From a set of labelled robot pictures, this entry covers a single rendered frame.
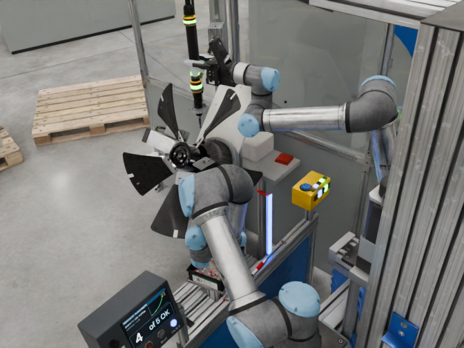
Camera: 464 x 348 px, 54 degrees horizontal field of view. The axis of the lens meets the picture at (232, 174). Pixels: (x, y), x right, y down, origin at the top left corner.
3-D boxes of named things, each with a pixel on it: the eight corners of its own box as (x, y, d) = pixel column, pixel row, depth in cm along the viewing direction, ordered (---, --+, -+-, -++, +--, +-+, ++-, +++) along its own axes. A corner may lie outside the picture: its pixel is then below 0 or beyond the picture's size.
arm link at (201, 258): (222, 262, 171) (220, 241, 164) (195, 273, 167) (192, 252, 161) (214, 248, 177) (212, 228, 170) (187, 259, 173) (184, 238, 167)
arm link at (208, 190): (297, 337, 122) (221, 159, 135) (248, 361, 118) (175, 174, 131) (283, 337, 133) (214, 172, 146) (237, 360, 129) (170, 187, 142)
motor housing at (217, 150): (190, 179, 225) (172, 175, 214) (207, 136, 224) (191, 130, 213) (224, 197, 213) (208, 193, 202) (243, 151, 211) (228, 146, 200)
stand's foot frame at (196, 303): (230, 250, 315) (230, 242, 310) (284, 282, 291) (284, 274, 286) (166, 308, 278) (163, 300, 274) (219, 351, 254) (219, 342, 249)
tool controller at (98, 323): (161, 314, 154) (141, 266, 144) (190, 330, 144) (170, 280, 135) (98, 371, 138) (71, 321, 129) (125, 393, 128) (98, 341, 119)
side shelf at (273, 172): (250, 143, 272) (249, 139, 270) (300, 164, 252) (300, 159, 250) (223, 161, 257) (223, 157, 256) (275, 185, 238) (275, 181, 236)
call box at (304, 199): (310, 187, 213) (311, 169, 207) (329, 195, 208) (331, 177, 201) (291, 205, 204) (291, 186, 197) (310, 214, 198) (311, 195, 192)
